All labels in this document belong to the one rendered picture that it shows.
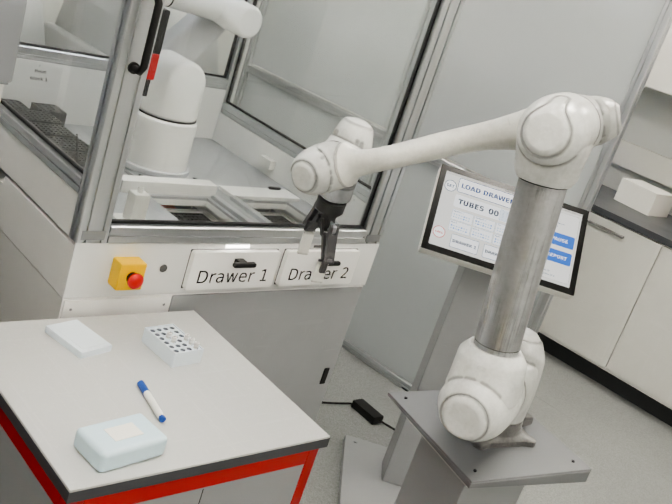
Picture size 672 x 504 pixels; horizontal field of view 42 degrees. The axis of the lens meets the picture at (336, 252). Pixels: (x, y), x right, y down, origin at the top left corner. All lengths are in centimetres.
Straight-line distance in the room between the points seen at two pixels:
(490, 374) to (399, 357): 220
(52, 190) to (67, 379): 51
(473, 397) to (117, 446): 72
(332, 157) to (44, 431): 83
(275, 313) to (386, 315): 156
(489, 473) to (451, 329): 104
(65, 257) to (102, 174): 23
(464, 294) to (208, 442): 137
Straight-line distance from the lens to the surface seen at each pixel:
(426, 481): 226
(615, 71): 352
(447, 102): 386
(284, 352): 268
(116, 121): 201
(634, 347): 489
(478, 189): 291
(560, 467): 218
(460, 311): 298
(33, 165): 230
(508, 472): 208
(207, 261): 229
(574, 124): 172
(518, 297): 184
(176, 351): 205
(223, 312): 243
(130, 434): 171
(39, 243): 225
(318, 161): 195
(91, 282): 216
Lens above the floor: 175
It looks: 19 degrees down
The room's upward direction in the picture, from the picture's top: 19 degrees clockwise
